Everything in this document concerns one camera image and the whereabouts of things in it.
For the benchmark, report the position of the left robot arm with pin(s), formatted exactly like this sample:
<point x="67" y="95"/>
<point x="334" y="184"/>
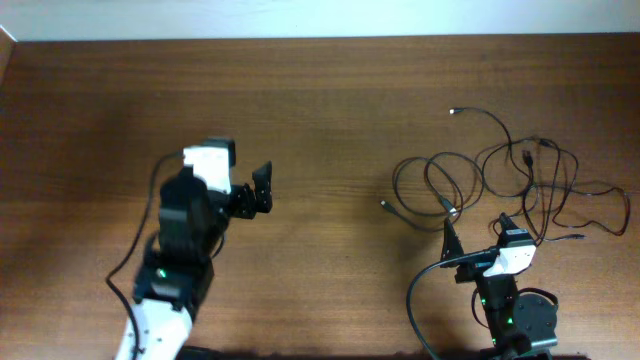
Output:
<point x="177" y="267"/>

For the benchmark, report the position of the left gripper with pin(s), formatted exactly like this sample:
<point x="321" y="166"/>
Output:
<point x="245" y="204"/>

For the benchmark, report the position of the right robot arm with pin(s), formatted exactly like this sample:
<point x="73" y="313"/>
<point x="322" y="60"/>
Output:
<point x="521" y="322"/>

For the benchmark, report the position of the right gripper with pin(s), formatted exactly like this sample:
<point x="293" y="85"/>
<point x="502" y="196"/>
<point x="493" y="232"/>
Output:
<point x="472" y="270"/>

